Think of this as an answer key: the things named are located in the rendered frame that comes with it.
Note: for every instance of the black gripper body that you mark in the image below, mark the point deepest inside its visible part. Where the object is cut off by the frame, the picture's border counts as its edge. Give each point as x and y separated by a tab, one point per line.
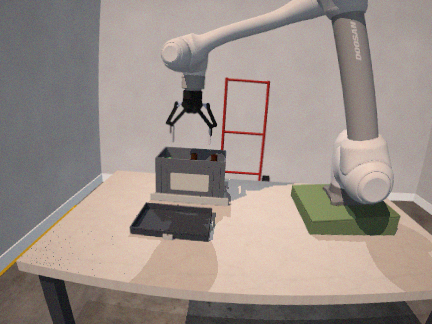
197	95

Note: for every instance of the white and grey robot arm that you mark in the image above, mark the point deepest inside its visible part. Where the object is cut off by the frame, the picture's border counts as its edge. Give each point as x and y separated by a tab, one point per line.
365	167

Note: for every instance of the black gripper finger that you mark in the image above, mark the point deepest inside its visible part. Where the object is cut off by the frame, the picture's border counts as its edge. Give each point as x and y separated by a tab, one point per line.
176	105
207	106

